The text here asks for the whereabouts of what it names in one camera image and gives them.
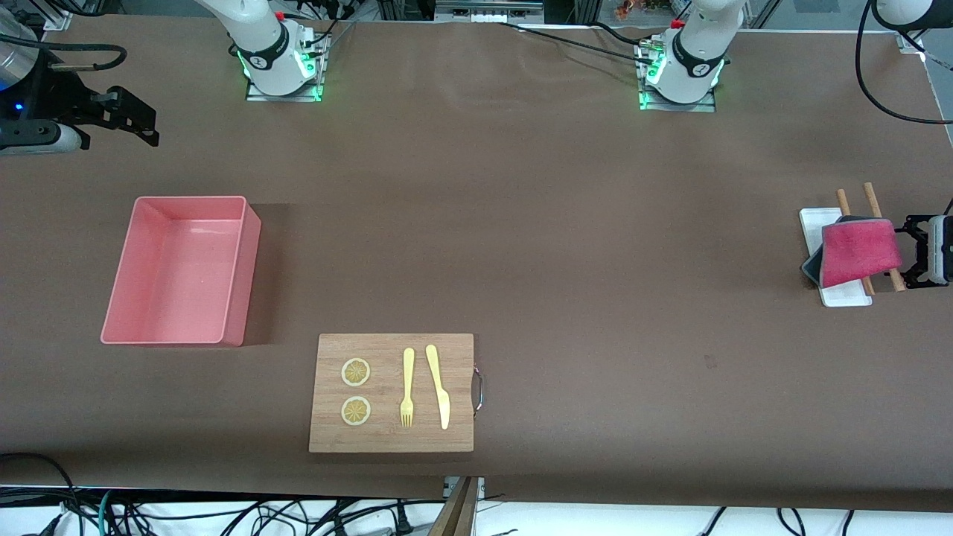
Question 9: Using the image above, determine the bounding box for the pink fleece cloth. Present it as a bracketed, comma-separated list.
[801, 216, 904, 290]

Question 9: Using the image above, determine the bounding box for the white rack base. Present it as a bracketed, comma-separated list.
[799, 208, 873, 307]

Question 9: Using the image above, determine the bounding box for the pink plastic bin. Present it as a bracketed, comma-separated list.
[101, 196, 262, 348]

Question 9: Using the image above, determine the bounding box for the yellow plastic fork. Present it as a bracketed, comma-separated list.
[400, 347, 415, 428]

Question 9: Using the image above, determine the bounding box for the wooden cutting board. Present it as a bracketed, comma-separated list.
[309, 333, 485, 453]

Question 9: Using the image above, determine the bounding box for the yellow plastic knife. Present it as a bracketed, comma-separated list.
[425, 344, 451, 430]

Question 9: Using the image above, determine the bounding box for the wooden beam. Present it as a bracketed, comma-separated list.
[428, 476, 481, 536]

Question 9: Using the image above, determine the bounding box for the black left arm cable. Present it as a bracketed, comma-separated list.
[855, 0, 953, 124]

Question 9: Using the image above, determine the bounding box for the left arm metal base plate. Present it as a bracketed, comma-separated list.
[637, 41, 717, 112]

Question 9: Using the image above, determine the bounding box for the aluminium frame profile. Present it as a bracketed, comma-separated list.
[436, 0, 544, 23]

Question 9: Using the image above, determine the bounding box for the black looped cable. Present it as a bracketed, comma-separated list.
[0, 453, 81, 536]

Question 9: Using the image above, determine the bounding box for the teal cable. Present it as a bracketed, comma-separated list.
[97, 490, 120, 536]

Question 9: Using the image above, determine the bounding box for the black cable on table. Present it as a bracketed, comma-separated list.
[499, 21, 656, 62]

